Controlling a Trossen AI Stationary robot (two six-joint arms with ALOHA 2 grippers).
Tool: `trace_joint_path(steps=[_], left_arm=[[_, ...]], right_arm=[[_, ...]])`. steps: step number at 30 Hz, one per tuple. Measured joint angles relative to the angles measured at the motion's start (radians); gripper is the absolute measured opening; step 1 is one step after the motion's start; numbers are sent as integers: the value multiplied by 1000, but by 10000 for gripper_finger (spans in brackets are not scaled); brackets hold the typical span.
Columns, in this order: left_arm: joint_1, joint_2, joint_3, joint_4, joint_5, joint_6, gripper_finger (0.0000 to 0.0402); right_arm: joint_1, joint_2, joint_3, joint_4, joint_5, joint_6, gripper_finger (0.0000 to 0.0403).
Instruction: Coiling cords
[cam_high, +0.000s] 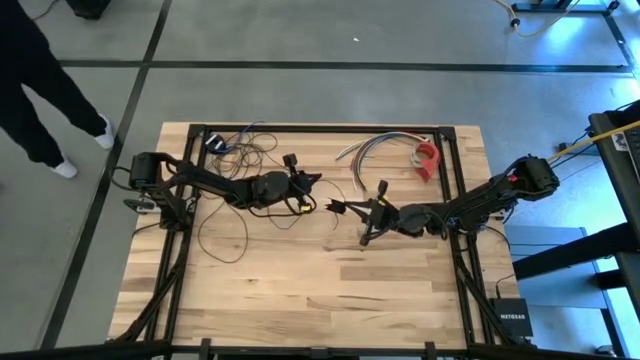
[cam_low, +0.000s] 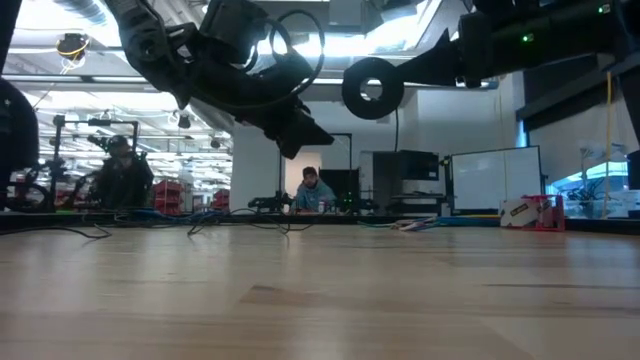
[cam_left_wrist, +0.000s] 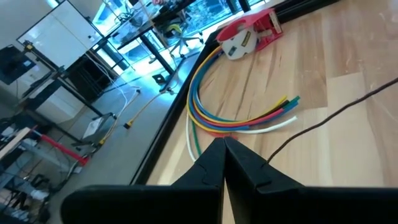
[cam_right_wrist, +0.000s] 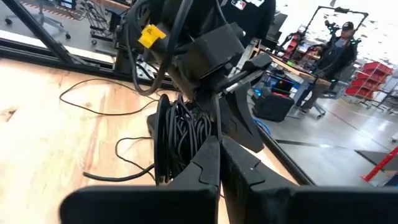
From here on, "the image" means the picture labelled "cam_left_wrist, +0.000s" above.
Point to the red tape dispenser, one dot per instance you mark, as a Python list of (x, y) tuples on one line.
[(264, 21)]

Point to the black side desk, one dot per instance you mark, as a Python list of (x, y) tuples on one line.
[(146, 29)]

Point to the black monitor cart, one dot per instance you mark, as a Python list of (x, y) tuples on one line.
[(53, 87)]

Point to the red floor bar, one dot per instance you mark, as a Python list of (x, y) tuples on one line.
[(62, 149)]

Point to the bundle of coloured tubes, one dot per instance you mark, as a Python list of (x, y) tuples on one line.
[(188, 105)]

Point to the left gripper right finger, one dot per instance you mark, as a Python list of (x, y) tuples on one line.
[(295, 205)]

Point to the office chair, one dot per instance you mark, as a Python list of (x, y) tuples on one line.
[(183, 39)]

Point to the black stand base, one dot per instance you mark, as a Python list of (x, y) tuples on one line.
[(155, 53)]

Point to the whiteboard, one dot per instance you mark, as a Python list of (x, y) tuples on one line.
[(59, 34)]

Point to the wooden workbench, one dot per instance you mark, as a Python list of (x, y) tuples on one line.
[(15, 141)]

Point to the black monitor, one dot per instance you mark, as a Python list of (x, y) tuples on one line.
[(12, 63)]

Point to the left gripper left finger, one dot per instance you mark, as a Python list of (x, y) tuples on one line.
[(149, 205)]

